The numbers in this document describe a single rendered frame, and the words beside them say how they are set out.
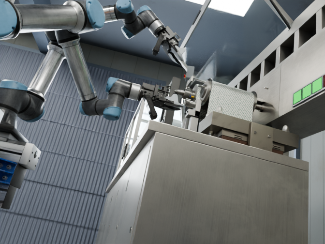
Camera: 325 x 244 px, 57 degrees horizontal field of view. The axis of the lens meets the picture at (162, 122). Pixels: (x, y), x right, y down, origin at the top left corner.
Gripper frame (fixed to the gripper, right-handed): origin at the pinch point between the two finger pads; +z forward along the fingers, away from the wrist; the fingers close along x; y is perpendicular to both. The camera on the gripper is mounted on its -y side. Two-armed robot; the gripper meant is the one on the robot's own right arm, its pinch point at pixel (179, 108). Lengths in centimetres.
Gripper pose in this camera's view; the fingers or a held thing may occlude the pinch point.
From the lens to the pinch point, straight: 141.2
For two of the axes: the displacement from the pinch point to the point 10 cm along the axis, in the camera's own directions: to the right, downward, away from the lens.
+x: -2.4, 3.1, 9.2
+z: 9.5, 2.6, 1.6
